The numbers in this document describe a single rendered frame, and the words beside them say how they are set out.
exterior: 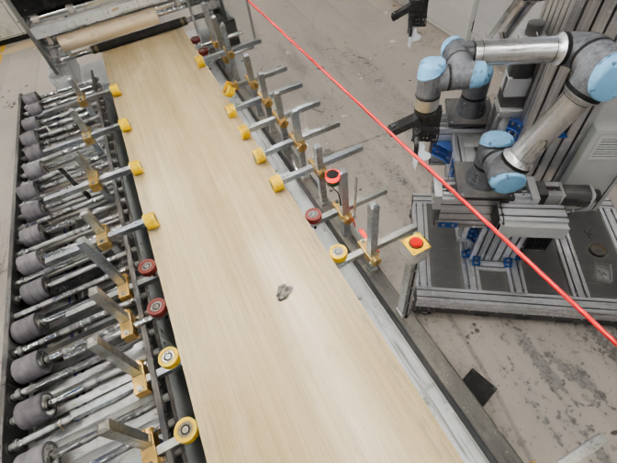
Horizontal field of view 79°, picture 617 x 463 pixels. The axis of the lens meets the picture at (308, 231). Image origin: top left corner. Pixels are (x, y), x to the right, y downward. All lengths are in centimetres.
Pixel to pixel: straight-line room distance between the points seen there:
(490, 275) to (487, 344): 41
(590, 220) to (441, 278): 108
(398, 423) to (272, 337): 53
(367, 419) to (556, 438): 132
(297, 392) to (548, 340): 169
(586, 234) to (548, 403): 107
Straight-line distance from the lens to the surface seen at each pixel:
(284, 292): 155
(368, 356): 143
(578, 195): 194
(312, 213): 177
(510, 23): 207
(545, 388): 254
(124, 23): 380
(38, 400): 188
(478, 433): 163
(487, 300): 240
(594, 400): 262
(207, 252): 178
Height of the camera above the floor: 225
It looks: 52 degrees down
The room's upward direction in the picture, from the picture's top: 11 degrees counter-clockwise
